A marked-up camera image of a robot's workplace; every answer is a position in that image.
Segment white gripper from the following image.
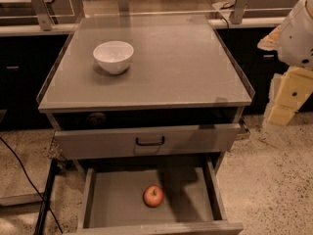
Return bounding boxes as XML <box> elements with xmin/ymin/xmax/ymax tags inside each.
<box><xmin>257</xmin><ymin>25</ymin><xmax>313</xmax><ymax>131</ymax></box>

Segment red apple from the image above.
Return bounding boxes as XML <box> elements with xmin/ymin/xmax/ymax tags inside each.
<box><xmin>143</xmin><ymin>185</ymin><xmax>164</xmax><ymax>208</ymax></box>

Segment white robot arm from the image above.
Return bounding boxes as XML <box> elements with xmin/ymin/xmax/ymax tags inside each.
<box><xmin>257</xmin><ymin>0</ymin><xmax>313</xmax><ymax>130</ymax></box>

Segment grey top drawer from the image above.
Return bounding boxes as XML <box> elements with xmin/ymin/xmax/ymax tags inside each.
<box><xmin>55</xmin><ymin>123</ymin><xmax>240</xmax><ymax>160</ymax></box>

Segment grey drawer cabinet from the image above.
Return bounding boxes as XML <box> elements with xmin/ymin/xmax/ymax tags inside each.
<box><xmin>36</xmin><ymin>14</ymin><xmax>256</xmax><ymax>174</ymax></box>

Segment open grey middle drawer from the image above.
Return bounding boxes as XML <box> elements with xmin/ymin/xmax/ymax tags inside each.
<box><xmin>77</xmin><ymin>162</ymin><xmax>243</xmax><ymax>235</ymax></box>

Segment white ceramic bowl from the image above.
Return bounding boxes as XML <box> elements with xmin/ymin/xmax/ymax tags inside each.
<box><xmin>93</xmin><ymin>41</ymin><xmax>134</xmax><ymax>74</ymax></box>

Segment clear acrylic barrier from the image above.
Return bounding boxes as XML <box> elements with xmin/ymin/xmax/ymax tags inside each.
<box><xmin>0</xmin><ymin>0</ymin><xmax>298</xmax><ymax>26</ymax></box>

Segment black low cabinets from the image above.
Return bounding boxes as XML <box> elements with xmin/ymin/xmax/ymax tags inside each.
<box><xmin>0</xmin><ymin>28</ymin><xmax>288</xmax><ymax>130</ymax></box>

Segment black drawer handle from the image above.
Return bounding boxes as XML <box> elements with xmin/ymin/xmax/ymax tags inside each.
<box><xmin>135</xmin><ymin>136</ymin><xmax>165</xmax><ymax>147</ymax></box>

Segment black floor cable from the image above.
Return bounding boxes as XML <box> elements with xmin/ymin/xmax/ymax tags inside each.
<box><xmin>0</xmin><ymin>136</ymin><xmax>64</xmax><ymax>235</ymax></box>

